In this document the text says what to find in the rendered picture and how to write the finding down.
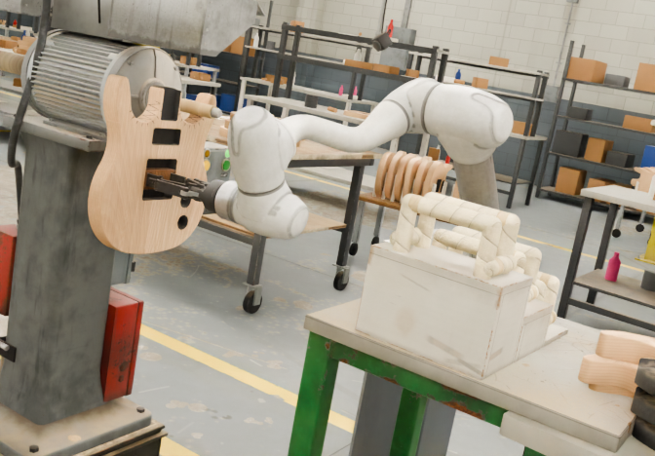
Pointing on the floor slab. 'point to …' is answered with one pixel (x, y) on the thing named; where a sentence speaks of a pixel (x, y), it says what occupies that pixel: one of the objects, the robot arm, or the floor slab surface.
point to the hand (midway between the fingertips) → (161, 179)
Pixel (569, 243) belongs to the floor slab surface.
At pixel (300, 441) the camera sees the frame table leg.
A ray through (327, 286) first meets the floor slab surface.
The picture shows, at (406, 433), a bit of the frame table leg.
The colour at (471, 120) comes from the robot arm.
